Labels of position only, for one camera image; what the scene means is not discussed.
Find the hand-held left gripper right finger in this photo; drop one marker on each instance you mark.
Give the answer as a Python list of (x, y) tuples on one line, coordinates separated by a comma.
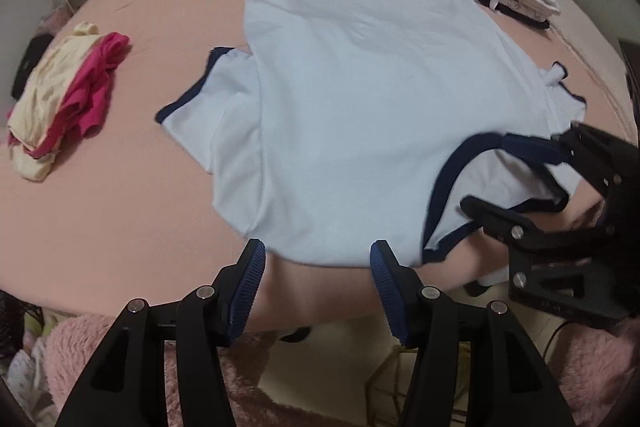
[(390, 287)]

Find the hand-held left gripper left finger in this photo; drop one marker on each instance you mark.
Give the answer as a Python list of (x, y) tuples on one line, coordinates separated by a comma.
[(247, 287)]

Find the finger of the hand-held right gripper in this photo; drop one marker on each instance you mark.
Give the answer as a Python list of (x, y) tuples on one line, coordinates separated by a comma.
[(595, 152), (500, 219)]

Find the light blue navy-trimmed t-shirt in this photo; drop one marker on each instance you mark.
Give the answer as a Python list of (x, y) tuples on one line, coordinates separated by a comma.
[(350, 82)]

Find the person's left shoe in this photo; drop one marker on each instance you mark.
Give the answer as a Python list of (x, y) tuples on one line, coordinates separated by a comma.
[(295, 334)]

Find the person's shoe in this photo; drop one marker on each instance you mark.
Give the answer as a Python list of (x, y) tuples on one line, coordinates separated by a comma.
[(475, 289), (295, 334)]

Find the person's right shoe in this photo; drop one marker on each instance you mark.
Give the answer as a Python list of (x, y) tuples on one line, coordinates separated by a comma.
[(475, 289)]

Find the bed with pink sheet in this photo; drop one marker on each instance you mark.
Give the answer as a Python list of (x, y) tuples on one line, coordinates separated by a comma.
[(150, 207)]

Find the magenta garment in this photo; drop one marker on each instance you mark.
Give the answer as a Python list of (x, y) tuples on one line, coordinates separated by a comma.
[(95, 82)]

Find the cream garment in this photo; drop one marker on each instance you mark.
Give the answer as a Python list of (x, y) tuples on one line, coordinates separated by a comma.
[(45, 82)]

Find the black bag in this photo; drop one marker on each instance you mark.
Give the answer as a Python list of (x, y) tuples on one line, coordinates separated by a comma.
[(30, 62)]

